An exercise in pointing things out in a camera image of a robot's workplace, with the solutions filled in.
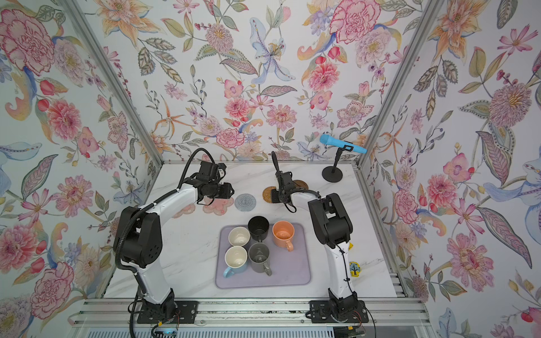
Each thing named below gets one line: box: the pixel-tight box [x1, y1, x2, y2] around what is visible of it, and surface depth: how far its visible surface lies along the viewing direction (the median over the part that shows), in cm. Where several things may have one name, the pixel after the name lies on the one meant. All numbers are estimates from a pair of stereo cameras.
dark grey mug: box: [248, 242, 272, 277], surface depth 80 cm
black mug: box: [247, 215, 270, 243], surface depth 88 cm
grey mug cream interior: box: [228, 226, 251, 247], surface depth 88 cm
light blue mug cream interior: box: [223, 245, 248, 279], surface depth 80 cm
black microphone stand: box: [321, 145, 355, 184], surface depth 116 cm
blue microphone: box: [319, 133, 368, 155], surface depth 100 cm
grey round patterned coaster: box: [234, 192, 257, 212], surface depth 106 cm
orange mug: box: [271, 220, 296, 253], surface depth 88 cm
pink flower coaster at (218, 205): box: [202, 195, 234, 216], surface depth 103 cm
